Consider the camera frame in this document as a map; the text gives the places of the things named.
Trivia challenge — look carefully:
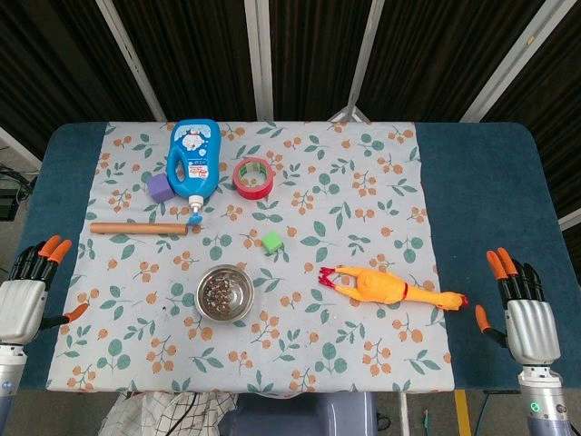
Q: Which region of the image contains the wooden stick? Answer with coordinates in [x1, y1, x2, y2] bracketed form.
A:
[89, 222, 189, 237]

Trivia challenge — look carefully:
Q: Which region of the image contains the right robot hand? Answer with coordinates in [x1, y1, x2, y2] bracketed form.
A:
[474, 247, 562, 367]

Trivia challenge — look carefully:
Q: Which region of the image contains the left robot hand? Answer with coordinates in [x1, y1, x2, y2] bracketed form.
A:
[0, 234, 89, 344]

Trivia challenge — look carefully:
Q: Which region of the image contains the grey plastic stool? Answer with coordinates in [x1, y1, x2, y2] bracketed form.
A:
[217, 391, 379, 436]

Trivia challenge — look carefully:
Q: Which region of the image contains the blue detergent bottle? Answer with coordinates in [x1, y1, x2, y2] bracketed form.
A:
[166, 118, 222, 227]

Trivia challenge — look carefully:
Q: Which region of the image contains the checkered cloth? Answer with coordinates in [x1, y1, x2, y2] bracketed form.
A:
[98, 391, 239, 436]

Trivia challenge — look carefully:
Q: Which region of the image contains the yellow rubber chicken toy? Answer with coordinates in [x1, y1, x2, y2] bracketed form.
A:
[318, 265, 469, 313]

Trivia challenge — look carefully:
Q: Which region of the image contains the purple foam cube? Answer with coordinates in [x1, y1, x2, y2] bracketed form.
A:
[145, 173, 175, 203]

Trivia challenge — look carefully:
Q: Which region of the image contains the floral tablecloth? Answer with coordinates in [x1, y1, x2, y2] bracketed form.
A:
[44, 119, 457, 395]

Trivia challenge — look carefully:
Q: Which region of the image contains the metal bowl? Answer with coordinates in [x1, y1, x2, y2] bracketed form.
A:
[195, 264, 256, 323]

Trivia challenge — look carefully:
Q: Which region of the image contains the red tape roll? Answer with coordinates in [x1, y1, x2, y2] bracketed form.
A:
[232, 157, 276, 200]

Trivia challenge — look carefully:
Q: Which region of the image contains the blue table cover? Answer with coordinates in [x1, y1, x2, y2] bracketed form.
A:
[0, 121, 581, 394]

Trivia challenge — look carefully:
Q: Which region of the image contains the green foam cube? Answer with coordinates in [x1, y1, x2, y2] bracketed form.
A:
[261, 231, 284, 254]

